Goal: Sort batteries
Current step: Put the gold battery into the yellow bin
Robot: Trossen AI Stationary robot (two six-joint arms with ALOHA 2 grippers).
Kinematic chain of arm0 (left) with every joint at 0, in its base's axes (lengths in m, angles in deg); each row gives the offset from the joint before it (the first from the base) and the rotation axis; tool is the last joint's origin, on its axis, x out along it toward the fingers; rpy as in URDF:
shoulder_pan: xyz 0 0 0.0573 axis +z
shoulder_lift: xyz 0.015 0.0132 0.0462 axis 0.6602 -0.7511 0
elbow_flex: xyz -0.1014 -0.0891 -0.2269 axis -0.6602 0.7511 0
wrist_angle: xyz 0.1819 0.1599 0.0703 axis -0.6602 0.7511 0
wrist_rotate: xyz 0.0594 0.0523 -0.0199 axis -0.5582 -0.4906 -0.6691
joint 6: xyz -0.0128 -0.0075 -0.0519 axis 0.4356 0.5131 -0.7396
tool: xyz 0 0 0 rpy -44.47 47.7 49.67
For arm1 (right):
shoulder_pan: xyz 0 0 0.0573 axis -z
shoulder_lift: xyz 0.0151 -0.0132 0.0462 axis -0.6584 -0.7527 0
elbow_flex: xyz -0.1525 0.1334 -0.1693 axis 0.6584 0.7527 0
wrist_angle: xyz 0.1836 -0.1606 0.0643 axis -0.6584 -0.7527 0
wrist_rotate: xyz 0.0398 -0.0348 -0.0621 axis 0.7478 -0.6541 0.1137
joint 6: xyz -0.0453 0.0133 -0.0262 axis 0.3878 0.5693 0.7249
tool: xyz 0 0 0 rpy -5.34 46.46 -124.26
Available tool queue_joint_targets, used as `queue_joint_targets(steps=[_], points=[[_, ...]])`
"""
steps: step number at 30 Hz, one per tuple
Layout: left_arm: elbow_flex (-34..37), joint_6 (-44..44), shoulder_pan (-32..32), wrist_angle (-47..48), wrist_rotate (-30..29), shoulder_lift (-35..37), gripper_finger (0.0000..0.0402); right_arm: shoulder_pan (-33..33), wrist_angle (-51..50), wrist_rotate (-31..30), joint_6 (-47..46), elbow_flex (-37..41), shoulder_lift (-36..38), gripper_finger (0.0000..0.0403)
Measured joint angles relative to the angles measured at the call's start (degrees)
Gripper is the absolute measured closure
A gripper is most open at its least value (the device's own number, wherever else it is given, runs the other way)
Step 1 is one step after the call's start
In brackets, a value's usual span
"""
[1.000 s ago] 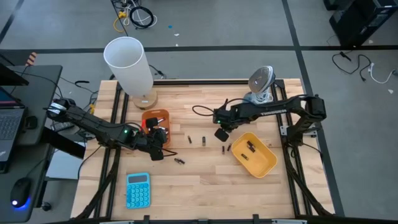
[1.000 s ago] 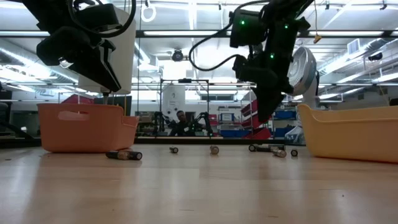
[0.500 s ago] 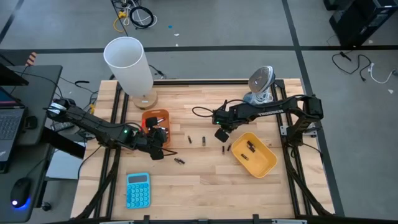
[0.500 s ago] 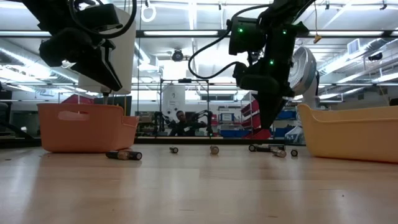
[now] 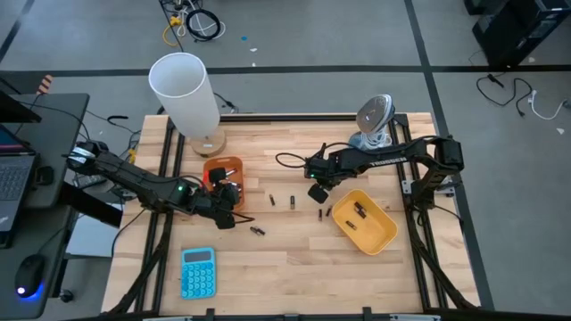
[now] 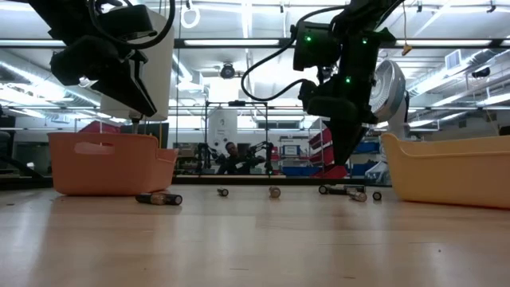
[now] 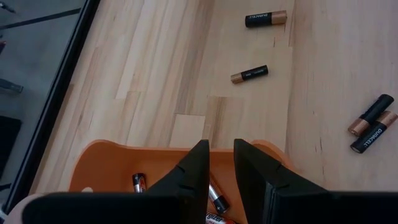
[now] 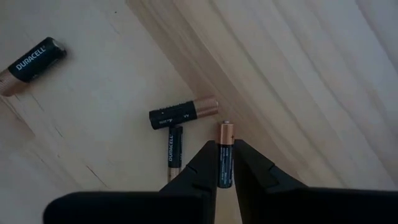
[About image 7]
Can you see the orange plastic bin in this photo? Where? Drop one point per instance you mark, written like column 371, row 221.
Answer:
column 109, row 168

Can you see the black aluminium table frame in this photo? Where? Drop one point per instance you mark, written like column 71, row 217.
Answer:
column 53, row 102

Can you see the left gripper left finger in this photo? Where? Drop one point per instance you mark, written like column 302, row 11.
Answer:
column 124, row 208

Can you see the slim black copper battery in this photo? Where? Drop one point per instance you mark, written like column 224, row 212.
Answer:
column 249, row 74

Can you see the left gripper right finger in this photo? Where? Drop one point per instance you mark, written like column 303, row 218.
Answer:
column 295, row 205

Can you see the silver battery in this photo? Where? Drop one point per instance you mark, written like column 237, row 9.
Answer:
column 218, row 199
column 219, row 219
column 139, row 183

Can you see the grey metal table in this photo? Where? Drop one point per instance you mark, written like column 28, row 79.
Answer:
column 9, row 86

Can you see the large black fabric box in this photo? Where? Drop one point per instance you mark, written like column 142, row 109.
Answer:
column 7, row 143

